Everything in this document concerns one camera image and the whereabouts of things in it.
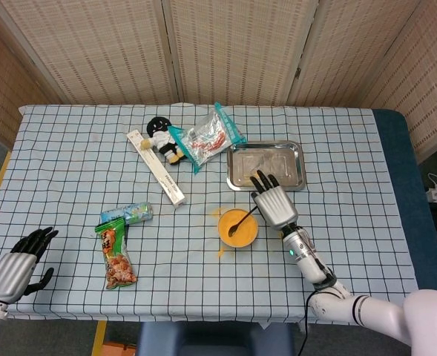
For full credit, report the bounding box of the blue padded table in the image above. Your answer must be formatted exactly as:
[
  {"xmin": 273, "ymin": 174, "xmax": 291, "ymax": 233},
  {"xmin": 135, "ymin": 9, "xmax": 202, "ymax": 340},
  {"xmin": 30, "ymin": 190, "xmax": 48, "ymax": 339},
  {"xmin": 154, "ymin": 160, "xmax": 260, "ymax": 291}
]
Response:
[{"xmin": 372, "ymin": 108, "xmax": 437, "ymax": 294}]

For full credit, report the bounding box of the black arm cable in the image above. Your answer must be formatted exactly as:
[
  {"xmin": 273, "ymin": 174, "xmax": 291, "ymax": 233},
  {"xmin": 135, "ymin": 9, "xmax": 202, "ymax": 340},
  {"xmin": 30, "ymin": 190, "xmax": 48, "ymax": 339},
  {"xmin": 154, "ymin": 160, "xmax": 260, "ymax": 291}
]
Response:
[{"xmin": 298, "ymin": 255, "xmax": 336, "ymax": 356}]

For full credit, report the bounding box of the beige woven folding screen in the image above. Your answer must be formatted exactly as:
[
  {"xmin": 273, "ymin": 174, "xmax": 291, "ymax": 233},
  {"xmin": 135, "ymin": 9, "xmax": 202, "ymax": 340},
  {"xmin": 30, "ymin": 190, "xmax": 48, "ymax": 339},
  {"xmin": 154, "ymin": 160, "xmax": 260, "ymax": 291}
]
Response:
[{"xmin": 0, "ymin": 0, "xmax": 437, "ymax": 164}]

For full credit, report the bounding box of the light blue wrapped packet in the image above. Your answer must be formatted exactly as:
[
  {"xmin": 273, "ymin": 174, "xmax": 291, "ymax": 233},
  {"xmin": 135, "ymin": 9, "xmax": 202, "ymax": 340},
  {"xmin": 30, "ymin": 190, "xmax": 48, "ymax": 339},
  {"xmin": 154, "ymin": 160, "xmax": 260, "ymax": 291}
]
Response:
[{"xmin": 100, "ymin": 202, "xmax": 154, "ymax": 226}]

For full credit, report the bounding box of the teal clear snack bag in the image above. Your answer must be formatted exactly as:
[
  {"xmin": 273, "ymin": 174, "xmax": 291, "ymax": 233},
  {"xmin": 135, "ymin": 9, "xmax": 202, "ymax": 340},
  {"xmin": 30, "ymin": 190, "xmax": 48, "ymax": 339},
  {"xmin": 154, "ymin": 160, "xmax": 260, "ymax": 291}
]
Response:
[{"xmin": 168, "ymin": 102, "xmax": 247, "ymax": 174}]

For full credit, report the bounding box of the orange box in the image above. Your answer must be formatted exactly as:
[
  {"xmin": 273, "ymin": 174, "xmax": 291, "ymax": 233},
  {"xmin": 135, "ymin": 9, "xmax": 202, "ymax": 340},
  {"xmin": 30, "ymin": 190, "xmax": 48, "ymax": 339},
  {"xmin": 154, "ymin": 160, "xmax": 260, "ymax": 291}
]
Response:
[{"xmin": 102, "ymin": 341, "xmax": 138, "ymax": 356}]

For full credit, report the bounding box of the dark long-handled spoon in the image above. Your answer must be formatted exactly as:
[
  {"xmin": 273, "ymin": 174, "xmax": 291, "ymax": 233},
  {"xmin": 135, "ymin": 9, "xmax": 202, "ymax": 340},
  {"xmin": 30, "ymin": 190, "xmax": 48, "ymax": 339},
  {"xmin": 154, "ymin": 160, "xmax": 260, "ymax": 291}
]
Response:
[{"xmin": 228, "ymin": 206, "xmax": 259, "ymax": 238}]

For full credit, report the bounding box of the black white plush doll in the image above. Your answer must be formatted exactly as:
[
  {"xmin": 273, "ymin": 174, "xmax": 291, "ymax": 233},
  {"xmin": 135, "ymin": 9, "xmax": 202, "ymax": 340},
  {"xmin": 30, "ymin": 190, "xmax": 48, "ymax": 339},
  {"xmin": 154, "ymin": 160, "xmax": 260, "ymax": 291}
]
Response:
[{"xmin": 139, "ymin": 116, "xmax": 186, "ymax": 165}]

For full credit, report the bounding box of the green snack bag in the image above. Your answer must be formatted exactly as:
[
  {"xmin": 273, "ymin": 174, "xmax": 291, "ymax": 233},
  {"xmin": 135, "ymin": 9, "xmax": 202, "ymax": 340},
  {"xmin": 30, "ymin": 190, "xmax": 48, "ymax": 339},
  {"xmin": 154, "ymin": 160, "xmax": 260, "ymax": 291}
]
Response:
[{"xmin": 94, "ymin": 217, "xmax": 138, "ymax": 291}]

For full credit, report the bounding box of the rectangular metal tray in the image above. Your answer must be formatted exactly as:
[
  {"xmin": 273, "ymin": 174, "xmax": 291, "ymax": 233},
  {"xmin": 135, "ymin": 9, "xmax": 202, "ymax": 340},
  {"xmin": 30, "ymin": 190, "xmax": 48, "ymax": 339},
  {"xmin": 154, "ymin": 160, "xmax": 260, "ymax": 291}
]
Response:
[{"xmin": 226, "ymin": 139, "xmax": 307, "ymax": 192}]

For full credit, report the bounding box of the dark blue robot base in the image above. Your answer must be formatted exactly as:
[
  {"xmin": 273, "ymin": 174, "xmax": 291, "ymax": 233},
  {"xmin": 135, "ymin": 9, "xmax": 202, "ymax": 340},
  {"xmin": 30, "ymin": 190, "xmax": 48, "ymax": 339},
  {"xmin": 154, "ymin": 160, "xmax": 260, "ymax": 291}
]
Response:
[{"xmin": 136, "ymin": 320, "xmax": 295, "ymax": 356}]

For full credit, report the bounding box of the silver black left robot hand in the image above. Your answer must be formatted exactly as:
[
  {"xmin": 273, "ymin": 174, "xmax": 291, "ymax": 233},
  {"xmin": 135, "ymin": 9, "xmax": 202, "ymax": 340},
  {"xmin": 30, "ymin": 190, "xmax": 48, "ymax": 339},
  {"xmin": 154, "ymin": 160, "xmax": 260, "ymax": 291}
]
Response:
[{"xmin": 0, "ymin": 226, "xmax": 59, "ymax": 302}]

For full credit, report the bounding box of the long white cardboard box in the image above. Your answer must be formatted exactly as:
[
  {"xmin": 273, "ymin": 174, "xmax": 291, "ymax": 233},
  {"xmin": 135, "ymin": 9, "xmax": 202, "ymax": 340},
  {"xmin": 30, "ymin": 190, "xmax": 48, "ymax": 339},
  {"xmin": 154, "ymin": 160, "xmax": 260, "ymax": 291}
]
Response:
[{"xmin": 126, "ymin": 128, "xmax": 188, "ymax": 211}]

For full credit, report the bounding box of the blue checked tablecloth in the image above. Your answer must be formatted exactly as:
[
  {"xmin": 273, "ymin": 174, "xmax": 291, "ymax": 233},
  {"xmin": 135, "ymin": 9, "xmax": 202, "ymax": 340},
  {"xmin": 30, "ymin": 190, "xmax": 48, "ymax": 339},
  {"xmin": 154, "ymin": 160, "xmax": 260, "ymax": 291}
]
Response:
[{"xmin": 0, "ymin": 103, "xmax": 419, "ymax": 327}]

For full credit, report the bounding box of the white round bowl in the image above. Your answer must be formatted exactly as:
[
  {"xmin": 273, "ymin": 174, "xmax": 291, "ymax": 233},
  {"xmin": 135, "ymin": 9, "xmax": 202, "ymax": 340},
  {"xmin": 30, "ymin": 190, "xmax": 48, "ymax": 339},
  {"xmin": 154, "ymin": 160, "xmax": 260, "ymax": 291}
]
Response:
[{"xmin": 217, "ymin": 208, "xmax": 260, "ymax": 250}]

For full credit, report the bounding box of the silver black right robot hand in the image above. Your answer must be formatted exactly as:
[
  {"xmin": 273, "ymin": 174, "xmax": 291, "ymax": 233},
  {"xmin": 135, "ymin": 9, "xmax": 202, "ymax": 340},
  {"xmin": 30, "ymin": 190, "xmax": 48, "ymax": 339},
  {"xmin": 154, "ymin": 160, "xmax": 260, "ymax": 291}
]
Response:
[{"xmin": 249, "ymin": 170, "xmax": 300, "ymax": 231}]

